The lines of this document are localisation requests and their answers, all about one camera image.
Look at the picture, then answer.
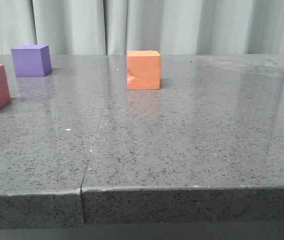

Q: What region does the purple foam cube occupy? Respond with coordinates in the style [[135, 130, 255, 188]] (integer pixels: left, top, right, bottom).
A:
[[11, 44, 52, 77]]

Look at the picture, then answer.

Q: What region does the orange foam cube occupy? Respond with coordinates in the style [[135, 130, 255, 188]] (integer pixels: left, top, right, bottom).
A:
[[126, 50, 161, 90]]

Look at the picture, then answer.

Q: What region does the grey pleated curtain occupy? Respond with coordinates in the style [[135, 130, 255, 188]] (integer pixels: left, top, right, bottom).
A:
[[0, 0, 284, 55]]

